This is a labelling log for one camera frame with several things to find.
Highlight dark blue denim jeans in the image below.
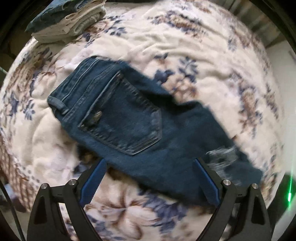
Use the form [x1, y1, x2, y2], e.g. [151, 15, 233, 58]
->
[47, 56, 263, 205]

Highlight floral plush bed blanket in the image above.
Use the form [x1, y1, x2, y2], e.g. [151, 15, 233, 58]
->
[1, 1, 283, 240]

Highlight folded cream clothes stack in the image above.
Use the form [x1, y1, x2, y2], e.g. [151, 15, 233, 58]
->
[32, 1, 106, 43]

